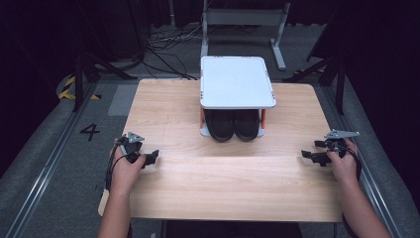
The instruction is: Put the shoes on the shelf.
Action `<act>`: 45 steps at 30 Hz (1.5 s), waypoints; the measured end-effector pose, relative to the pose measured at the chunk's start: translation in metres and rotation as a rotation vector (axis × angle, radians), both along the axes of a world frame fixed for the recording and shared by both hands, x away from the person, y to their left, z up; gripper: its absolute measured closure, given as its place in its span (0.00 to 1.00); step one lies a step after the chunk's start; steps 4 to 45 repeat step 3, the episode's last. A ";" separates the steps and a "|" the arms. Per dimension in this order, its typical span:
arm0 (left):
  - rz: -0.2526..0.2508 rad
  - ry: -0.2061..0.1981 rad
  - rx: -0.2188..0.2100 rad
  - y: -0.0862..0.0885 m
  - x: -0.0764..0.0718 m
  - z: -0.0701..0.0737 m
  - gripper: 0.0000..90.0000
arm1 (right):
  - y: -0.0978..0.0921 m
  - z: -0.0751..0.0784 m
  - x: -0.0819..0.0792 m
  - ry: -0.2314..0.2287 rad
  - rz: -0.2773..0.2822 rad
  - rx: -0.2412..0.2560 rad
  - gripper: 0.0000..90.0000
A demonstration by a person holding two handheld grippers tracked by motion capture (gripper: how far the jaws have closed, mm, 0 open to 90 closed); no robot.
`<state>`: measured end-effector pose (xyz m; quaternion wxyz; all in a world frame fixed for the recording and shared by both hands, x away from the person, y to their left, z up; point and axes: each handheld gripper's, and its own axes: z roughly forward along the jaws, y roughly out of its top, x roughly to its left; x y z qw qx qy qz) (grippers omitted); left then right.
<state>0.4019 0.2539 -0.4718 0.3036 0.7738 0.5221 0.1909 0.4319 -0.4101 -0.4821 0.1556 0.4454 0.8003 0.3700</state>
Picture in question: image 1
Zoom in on black floor cables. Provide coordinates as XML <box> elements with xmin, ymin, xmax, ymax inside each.
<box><xmin>144</xmin><ymin>23</ymin><xmax>206</xmax><ymax>82</ymax></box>

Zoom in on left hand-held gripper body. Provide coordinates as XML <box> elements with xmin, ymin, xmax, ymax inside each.
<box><xmin>117</xmin><ymin>131</ymin><xmax>147</xmax><ymax>165</ymax></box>

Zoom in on grey metal stand frame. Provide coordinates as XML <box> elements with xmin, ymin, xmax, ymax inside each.
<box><xmin>200</xmin><ymin>0</ymin><xmax>292</xmax><ymax>72</ymax></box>

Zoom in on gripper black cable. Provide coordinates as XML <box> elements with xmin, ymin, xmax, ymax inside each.
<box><xmin>341</xmin><ymin>144</ymin><xmax>364</xmax><ymax>238</ymax></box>
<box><xmin>104</xmin><ymin>142</ymin><xmax>129</xmax><ymax>193</ymax></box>

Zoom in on black tripod stand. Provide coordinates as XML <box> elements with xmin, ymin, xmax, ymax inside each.
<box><xmin>72</xmin><ymin>49</ymin><xmax>139</xmax><ymax>114</ymax></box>
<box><xmin>282</xmin><ymin>54</ymin><xmax>349</xmax><ymax>117</ymax></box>

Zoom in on person's right hand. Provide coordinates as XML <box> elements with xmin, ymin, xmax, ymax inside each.
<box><xmin>326</xmin><ymin>138</ymin><xmax>361</xmax><ymax>186</ymax></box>

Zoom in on beige flat tag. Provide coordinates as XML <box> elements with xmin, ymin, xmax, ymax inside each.
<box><xmin>97</xmin><ymin>188</ymin><xmax>110</xmax><ymax>218</ymax></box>

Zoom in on white shoe rack orange posts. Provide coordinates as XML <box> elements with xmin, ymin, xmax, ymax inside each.
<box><xmin>198</xmin><ymin>55</ymin><xmax>277</xmax><ymax>139</ymax></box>

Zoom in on black shoe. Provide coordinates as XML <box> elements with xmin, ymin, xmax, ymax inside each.
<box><xmin>233</xmin><ymin>108</ymin><xmax>262</xmax><ymax>143</ymax></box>
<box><xmin>204</xmin><ymin>108</ymin><xmax>236</xmax><ymax>144</ymax></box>

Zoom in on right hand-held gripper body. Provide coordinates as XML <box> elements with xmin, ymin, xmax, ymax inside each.
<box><xmin>323</xmin><ymin>129</ymin><xmax>361</xmax><ymax>155</ymax></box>

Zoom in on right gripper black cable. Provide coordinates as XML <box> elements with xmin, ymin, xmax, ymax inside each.
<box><xmin>341</xmin><ymin>144</ymin><xmax>364</xmax><ymax>238</ymax></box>

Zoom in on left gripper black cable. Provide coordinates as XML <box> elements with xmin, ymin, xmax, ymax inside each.
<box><xmin>104</xmin><ymin>142</ymin><xmax>129</xmax><ymax>193</ymax></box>

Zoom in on person's left hand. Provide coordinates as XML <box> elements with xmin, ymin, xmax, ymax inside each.
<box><xmin>110</xmin><ymin>140</ymin><xmax>148</xmax><ymax>195</ymax></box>

